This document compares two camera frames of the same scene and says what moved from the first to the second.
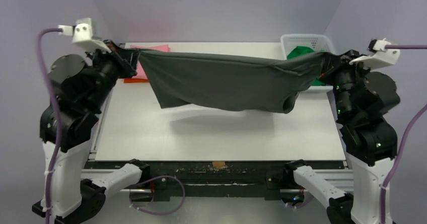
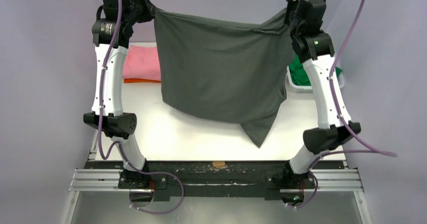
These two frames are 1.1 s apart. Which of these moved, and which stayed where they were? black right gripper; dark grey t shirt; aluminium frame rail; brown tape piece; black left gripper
Moved: black right gripper; black left gripper; dark grey t shirt
Stayed: brown tape piece; aluminium frame rail
